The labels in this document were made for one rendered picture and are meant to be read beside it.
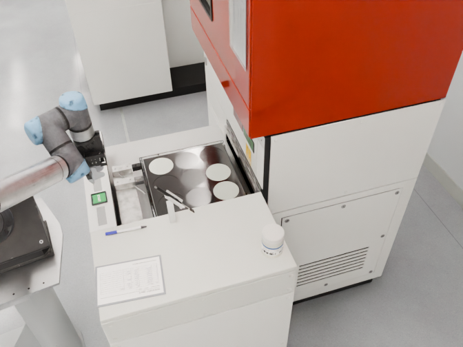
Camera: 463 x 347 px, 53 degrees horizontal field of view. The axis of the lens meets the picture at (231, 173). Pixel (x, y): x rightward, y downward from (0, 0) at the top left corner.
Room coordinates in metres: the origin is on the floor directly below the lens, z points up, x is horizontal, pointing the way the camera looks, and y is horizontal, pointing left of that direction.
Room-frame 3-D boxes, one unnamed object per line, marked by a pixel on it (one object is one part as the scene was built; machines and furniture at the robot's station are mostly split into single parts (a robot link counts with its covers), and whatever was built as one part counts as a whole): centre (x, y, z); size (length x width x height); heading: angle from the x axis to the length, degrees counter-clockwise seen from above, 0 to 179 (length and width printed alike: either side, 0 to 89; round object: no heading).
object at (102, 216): (1.28, 0.52, 0.89); 0.55 x 0.09 x 0.14; 16
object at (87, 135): (1.17, 0.47, 1.28); 0.08 x 0.08 x 0.05
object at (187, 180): (1.32, 0.16, 0.90); 0.34 x 0.34 x 0.01; 16
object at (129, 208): (1.23, 0.41, 0.87); 0.36 x 0.08 x 0.03; 16
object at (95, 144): (1.17, 0.47, 1.20); 0.09 x 0.08 x 0.12; 106
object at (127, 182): (1.31, 0.43, 0.89); 0.08 x 0.03 x 0.03; 106
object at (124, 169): (1.38, 0.45, 0.89); 0.08 x 0.03 x 0.03; 106
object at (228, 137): (1.39, -0.04, 0.89); 0.44 x 0.02 x 0.10; 16
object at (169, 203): (1.06, 0.19, 1.03); 0.06 x 0.04 x 0.13; 106
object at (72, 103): (1.16, 0.48, 1.36); 0.09 x 0.08 x 0.11; 134
